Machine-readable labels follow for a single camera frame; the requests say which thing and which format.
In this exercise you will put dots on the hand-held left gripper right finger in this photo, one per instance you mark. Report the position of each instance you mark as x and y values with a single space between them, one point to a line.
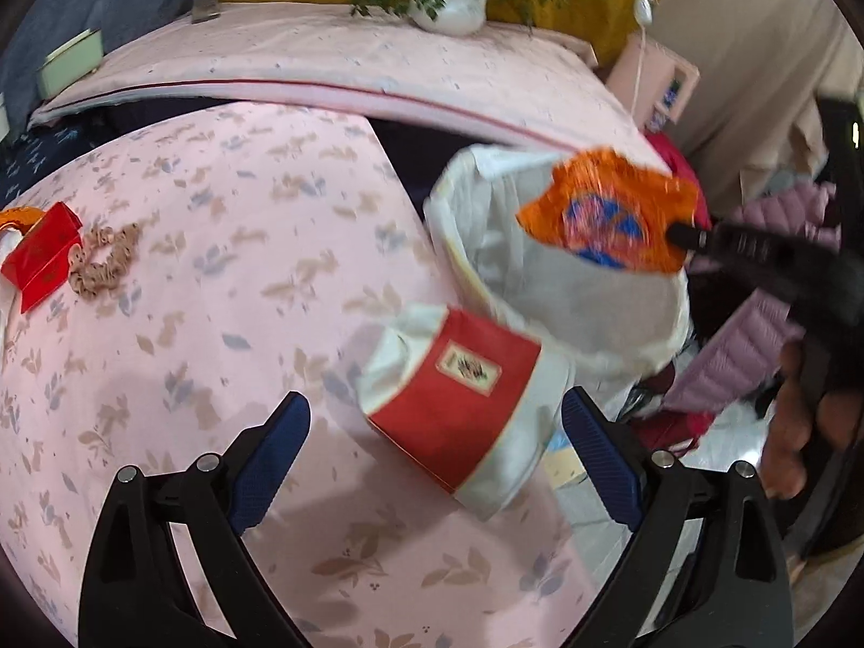
601 459

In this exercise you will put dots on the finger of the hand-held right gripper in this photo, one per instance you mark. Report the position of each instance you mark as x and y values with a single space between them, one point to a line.
742 246

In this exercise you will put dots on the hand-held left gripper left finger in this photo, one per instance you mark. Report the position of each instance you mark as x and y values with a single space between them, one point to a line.
270 459

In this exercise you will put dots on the orange wrapper with blue print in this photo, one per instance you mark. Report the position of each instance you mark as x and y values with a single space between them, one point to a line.
607 216

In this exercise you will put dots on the red and white paper cup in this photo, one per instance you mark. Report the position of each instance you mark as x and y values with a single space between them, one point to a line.
459 405

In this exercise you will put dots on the trash bin with white liner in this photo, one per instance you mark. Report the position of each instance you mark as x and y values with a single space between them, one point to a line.
560 283

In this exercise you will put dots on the person's right hand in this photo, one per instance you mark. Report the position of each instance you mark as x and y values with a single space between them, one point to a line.
786 418

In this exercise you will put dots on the pink padded jacket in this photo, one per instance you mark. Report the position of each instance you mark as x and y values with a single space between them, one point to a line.
736 344

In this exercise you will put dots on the red bag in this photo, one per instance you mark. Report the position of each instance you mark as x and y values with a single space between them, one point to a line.
669 155

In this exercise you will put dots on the pink leaf-print tablecloth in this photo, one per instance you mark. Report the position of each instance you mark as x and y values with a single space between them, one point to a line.
236 324

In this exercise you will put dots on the beige curtain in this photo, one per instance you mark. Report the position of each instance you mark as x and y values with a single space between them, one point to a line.
756 67

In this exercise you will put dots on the pink appliance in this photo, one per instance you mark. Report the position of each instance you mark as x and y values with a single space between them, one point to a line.
658 77

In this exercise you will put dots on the beige hair scrunchie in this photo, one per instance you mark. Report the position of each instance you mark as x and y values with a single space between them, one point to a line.
104 260

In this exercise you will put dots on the small red box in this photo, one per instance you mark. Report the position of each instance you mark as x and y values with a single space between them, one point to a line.
44 256

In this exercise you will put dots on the white crumpled cloth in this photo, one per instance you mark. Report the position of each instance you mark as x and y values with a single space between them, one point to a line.
8 270

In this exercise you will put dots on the plain orange wrapper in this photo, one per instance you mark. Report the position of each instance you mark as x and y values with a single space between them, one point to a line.
17 217

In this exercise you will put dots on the white plant pot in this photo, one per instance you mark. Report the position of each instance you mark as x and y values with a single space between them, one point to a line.
452 7

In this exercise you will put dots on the navy leaf-print cloth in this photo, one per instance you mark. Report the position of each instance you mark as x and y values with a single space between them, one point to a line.
40 148

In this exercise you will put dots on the pink speckled quilt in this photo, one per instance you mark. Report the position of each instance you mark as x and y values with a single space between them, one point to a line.
337 61

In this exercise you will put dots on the pale green tissue box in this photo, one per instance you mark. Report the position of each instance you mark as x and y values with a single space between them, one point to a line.
71 61

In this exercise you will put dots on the grey-blue fabric backdrop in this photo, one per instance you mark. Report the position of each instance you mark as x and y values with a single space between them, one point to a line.
101 0

